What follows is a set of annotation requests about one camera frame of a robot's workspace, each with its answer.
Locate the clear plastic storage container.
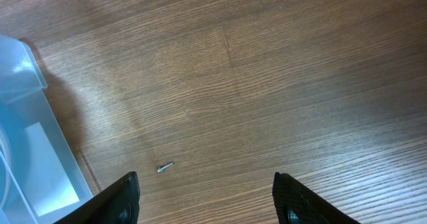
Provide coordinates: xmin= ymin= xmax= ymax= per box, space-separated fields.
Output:
xmin=1 ymin=36 xmax=93 ymax=223

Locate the white label in container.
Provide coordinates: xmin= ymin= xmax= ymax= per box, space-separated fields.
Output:
xmin=23 ymin=123 xmax=79 ymax=216

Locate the small metal screw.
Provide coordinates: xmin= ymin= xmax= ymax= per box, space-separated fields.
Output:
xmin=157 ymin=162 xmax=173 ymax=173

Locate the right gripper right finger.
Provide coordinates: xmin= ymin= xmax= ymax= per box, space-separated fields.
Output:
xmin=272 ymin=172 xmax=359 ymax=224

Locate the cream white bowl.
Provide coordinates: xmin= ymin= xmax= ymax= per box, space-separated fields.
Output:
xmin=1 ymin=127 xmax=11 ymax=208

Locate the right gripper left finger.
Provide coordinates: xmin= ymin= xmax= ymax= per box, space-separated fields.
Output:
xmin=55 ymin=171 xmax=140 ymax=224

